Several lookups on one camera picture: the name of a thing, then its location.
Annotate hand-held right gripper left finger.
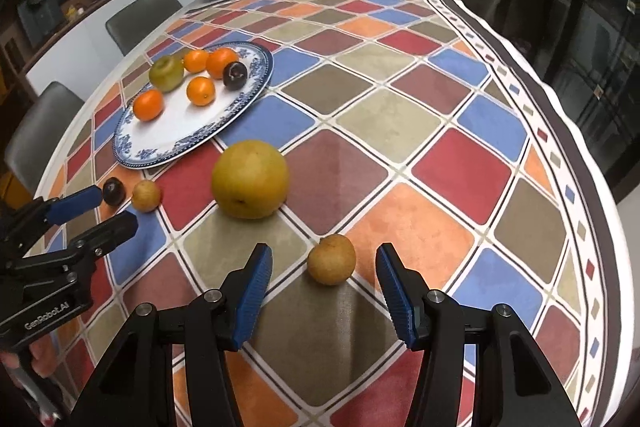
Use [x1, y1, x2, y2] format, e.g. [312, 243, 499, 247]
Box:
[70, 243, 274, 427]

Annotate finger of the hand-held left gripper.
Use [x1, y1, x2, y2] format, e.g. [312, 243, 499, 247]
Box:
[0, 185, 104, 253]
[0, 211, 139, 289]

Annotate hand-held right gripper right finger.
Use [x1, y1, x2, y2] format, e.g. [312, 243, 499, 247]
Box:
[376, 243, 583, 427]

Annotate dark plum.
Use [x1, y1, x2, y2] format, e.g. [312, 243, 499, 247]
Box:
[102, 177, 127, 208]
[222, 61, 249, 90]

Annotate small brown pear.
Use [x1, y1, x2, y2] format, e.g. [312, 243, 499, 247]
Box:
[306, 234, 357, 286]
[131, 180, 163, 213]

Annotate large yellow pear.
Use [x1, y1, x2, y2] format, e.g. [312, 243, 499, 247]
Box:
[210, 140, 291, 221]

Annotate orange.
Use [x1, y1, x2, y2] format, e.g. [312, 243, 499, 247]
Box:
[206, 48, 240, 80]
[132, 89, 166, 122]
[186, 76, 216, 107]
[183, 49, 211, 74]

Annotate blue-rimmed white plate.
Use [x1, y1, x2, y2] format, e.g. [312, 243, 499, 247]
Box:
[112, 42, 275, 170]

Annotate green apple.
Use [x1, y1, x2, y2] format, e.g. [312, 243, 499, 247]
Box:
[149, 55, 186, 90]

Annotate person's left hand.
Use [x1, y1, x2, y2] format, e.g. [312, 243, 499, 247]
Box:
[0, 339, 58, 380]

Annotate white lower cabinets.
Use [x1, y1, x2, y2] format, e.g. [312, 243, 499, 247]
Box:
[20, 0, 201, 102]

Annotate black countertop appliance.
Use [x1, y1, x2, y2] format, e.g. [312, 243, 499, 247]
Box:
[17, 0, 63, 48]

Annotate glass sliding door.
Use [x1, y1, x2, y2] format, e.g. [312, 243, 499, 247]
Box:
[500, 0, 640, 208]

